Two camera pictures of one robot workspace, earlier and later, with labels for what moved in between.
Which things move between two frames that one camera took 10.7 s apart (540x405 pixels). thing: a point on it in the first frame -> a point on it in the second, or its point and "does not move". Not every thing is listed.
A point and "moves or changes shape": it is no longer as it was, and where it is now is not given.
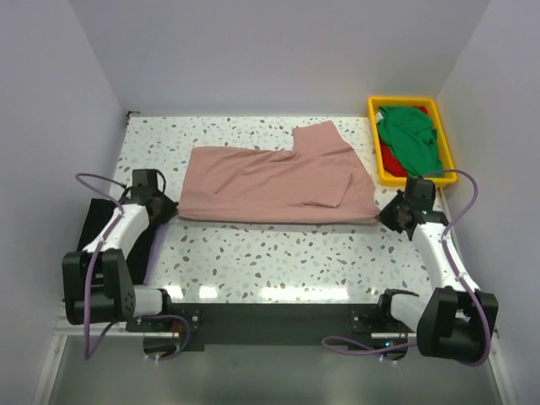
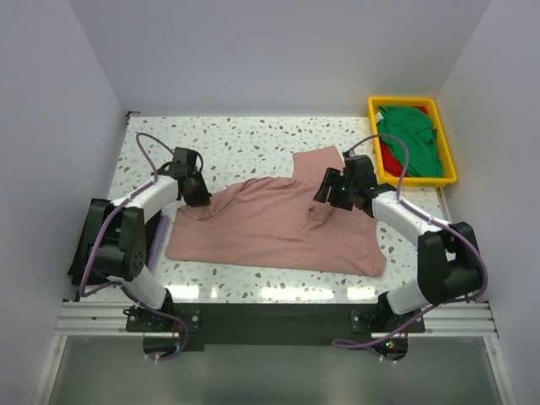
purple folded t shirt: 155,254 does not move
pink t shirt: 322,179 moves or changes shape
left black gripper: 167,207 -> 199,196
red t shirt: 393,164 does not move
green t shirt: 408,134 does not move
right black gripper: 389,213 -> 334,191
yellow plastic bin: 444,146 does not move
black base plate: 281,324 does not move
